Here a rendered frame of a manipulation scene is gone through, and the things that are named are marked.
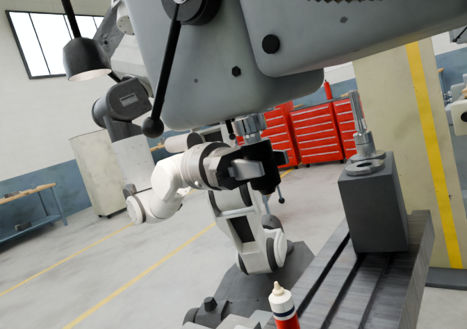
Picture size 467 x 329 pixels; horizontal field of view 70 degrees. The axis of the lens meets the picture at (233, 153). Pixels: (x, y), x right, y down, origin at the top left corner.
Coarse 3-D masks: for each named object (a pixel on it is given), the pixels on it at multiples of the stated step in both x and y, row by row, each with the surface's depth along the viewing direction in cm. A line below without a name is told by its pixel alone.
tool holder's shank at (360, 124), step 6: (354, 90) 87; (354, 96) 86; (354, 102) 86; (354, 108) 87; (360, 108) 86; (354, 114) 87; (360, 114) 87; (354, 120) 88; (360, 120) 87; (354, 126) 88; (360, 126) 87; (366, 126) 87; (360, 132) 87
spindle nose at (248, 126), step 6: (240, 120) 48; (246, 120) 47; (252, 120) 47; (258, 120) 48; (264, 120) 49; (234, 126) 49; (240, 126) 48; (246, 126) 47; (252, 126) 47; (258, 126) 48; (264, 126) 48; (240, 132) 48; (246, 132) 48; (252, 132) 48
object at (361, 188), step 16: (352, 160) 89; (368, 160) 83; (384, 160) 84; (352, 176) 79; (368, 176) 75; (384, 176) 73; (352, 192) 77; (368, 192) 76; (384, 192) 74; (400, 192) 88; (352, 208) 78; (368, 208) 77; (384, 208) 75; (400, 208) 76; (352, 224) 79; (368, 224) 77; (384, 224) 76; (400, 224) 74; (352, 240) 80; (368, 240) 78; (384, 240) 77; (400, 240) 75
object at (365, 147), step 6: (354, 138) 88; (360, 138) 87; (366, 138) 86; (372, 138) 87; (360, 144) 87; (366, 144) 86; (372, 144) 87; (360, 150) 88; (366, 150) 87; (372, 150) 87; (360, 156) 88; (366, 156) 87
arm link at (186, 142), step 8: (176, 136) 67; (184, 136) 63; (192, 136) 63; (200, 136) 64; (168, 144) 68; (176, 144) 66; (184, 144) 63; (192, 144) 63; (184, 152) 67; (176, 160) 64; (184, 160) 61; (184, 168) 61; (184, 176) 61; (184, 184) 65; (192, 184) 61
